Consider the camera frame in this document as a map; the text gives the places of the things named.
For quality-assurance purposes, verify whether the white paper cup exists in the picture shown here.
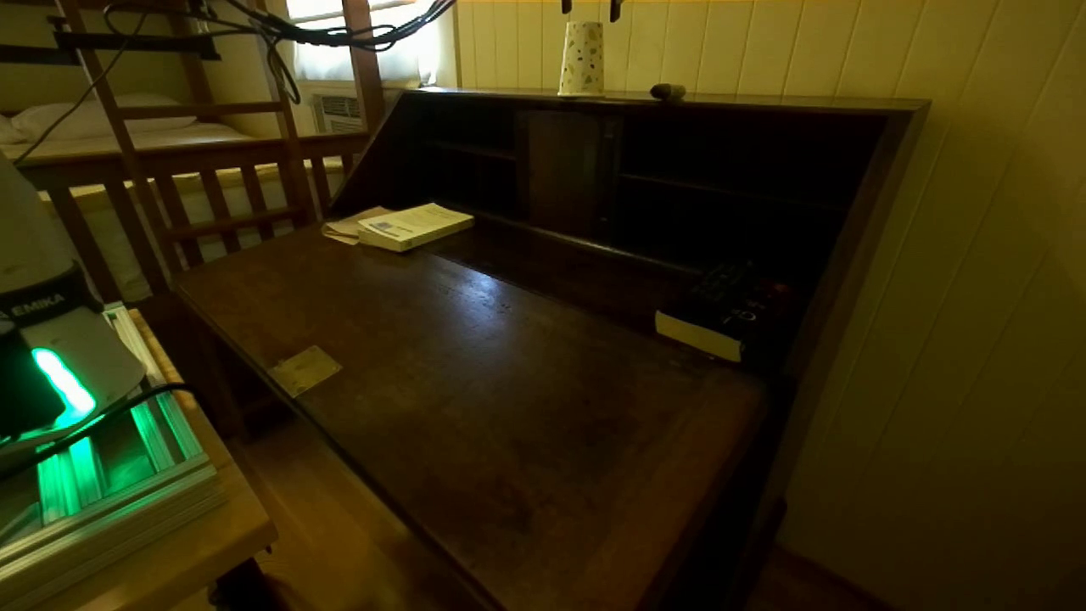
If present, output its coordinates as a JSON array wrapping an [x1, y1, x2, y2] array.
[[558, 17, 609, 97]]

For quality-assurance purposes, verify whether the dark wooden secretary desk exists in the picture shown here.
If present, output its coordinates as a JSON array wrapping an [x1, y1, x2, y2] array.
[[168, 86, 932, 611]]

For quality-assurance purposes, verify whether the bright window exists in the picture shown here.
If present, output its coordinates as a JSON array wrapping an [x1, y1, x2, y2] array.
[[281, 0, 457, 89]]

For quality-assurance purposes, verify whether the white window air conditioner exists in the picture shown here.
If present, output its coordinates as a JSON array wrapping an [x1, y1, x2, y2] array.
[[309, 91, 373, 139]]

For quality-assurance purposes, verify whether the white paperback book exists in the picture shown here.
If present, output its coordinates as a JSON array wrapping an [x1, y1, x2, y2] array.
[[356, 201, 477, 255]]

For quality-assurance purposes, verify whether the brown paper envelope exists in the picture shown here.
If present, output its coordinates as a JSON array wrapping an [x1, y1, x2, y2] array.
[[319, 203, 393, 247]]

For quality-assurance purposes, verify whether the black box with white edge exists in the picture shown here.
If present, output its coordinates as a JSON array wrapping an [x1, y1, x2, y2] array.
[[651, 260, 798, 365]]

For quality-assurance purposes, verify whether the wooden slatted chair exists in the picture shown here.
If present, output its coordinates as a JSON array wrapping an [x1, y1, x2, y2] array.
[[0, 0, 390, 306]]

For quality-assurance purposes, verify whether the small paper note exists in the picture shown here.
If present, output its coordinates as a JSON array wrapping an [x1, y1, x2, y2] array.
[[264, 342, 345, 401]]

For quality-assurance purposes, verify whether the white bed mattress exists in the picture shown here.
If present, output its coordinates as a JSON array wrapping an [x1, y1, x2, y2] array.
[[0, 91, 256, 158]]

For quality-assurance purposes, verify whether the light wooden robot table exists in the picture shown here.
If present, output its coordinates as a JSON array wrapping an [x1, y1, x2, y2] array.
[[0, 302, 281, 611]]

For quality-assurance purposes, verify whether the green lit robot mounting platform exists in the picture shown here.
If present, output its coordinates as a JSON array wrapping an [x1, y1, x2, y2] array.
[[0, 298, 223, 570]]

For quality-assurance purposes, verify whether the black cable on platform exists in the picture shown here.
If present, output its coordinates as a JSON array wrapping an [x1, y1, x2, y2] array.
[[0, 381, 197, 468]]

